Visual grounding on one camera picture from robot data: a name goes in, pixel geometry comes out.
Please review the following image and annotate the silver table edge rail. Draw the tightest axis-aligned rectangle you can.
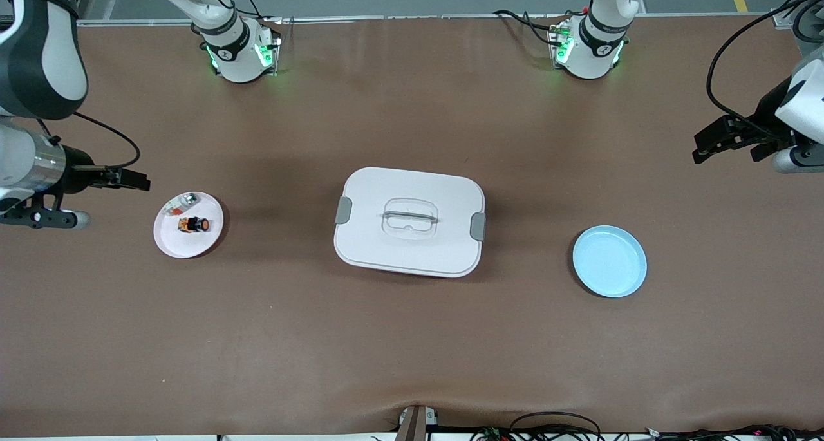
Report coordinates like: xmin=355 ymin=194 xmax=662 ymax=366
xmin=77 ymin=15 xmax=776 ymax=26

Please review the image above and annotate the light blue round plate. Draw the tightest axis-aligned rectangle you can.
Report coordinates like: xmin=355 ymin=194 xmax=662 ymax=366
xmin=572 ymin=225 xmax=648 ymax=298

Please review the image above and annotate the black arm base cable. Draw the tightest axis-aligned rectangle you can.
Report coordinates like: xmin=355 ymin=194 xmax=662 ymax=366
xmin=494 ymin=8 xmax=567 ymax=46

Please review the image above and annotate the brown camera mount post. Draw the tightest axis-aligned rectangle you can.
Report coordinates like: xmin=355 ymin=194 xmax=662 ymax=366
xmin=395 ymin=405 xmax=440 ymax=441

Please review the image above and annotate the black cable bundle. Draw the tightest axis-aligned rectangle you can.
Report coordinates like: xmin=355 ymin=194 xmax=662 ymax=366
xmin=470 ymin=412 xmax=606 ymax=441
xmin=647 ymin=423 xmax=824 ymax=441

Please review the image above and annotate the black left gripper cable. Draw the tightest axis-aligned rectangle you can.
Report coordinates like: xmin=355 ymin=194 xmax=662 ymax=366
xmin=706 ymin=0 xmax=824 ymax=142

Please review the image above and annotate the pink round plate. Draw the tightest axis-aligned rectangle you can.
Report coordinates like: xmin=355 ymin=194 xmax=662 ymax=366
xmin=153 ymin=191 xmax=225 ymax=259

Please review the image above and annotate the white lidded plastic box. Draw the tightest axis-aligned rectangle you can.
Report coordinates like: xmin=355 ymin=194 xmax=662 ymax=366
xmin=333 ymin=167 xmax=486 ymax=279

